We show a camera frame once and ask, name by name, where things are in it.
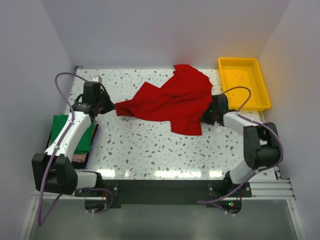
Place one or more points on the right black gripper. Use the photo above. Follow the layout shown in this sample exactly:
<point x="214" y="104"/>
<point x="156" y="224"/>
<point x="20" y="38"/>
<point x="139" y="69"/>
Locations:
<point x="204" y="117"/>

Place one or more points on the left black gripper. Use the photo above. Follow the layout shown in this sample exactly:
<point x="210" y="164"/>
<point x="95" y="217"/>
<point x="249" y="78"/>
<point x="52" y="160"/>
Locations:
<point x="111" y="106"/>

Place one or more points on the red t shirt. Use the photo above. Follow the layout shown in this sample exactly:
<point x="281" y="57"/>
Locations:
<point x="181" y="100"/>

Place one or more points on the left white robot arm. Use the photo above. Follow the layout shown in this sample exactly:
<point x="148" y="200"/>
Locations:
<point x="53" y="170"/>

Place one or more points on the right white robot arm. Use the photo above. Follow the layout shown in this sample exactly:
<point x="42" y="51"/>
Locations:
<point x="261" y="146"/>

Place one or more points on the yellow plastic bin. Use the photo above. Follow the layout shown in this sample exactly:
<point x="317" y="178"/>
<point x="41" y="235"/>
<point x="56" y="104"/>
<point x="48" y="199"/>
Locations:
<point x="243" y="72"/>

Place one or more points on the green folded t shirt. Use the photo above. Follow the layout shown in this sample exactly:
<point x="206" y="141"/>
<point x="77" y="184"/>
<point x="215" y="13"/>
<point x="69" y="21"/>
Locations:
<point x="57" y="125"/>

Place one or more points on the pink folded t shirt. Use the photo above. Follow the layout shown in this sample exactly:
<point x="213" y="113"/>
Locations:
<point x="82" y="152"/>

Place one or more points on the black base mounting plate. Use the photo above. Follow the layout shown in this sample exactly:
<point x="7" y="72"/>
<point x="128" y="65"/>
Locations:
<point x="154" y="192"/>

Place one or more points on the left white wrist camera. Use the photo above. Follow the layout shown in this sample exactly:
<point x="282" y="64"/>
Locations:
<point x="96" y="78"/>

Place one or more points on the aluminium frame rail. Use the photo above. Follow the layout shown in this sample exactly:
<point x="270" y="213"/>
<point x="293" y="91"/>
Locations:
<point x="265" y="210"/>

